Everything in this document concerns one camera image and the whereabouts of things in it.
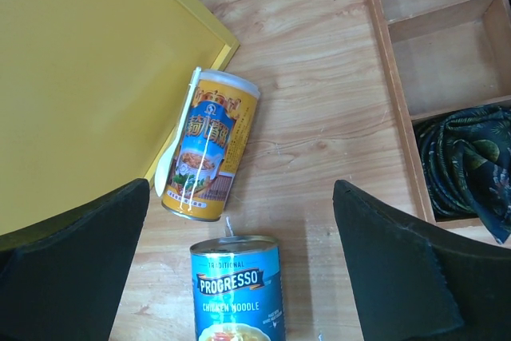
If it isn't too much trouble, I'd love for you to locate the yellow cabinet box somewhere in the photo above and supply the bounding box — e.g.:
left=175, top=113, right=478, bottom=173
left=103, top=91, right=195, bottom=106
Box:
left=1, top=0, right=239, bottom=233

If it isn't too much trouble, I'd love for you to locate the yellow tall congee can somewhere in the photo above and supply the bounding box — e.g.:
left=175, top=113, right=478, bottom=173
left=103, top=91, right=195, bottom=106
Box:
left=154, top=68, right=260, bottom=222

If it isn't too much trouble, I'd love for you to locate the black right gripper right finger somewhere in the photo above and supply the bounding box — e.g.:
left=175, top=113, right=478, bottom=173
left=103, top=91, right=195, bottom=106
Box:
left=333, top=180, right=510, bottom=340

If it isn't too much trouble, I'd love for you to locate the dark green patterned cloth roll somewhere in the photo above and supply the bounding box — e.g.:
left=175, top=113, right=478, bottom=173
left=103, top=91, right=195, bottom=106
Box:
left=414, top=105, right=510, bottom=244

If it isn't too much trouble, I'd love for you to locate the wooden compartment tray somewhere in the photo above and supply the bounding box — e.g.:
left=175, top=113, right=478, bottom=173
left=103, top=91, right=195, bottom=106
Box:
left=368, top=0, right=510, bottom=230

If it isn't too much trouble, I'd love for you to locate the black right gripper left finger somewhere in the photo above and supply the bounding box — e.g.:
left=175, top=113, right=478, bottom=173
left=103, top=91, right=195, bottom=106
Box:
left=1, top=179, right=150, bottom=340

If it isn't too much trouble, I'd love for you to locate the blue Progresso soup can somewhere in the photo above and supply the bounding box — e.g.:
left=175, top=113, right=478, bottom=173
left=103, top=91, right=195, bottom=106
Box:
left=190, top=236, right=287, bottom=340

